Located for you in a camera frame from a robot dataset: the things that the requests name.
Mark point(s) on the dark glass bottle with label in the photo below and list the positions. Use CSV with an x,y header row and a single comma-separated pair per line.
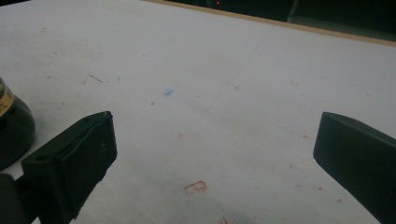
x,y
14,130

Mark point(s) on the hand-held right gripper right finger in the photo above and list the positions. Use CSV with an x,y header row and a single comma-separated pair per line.
x,y
361,158

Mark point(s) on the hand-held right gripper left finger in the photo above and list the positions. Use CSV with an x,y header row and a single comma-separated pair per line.
x,y
77,161

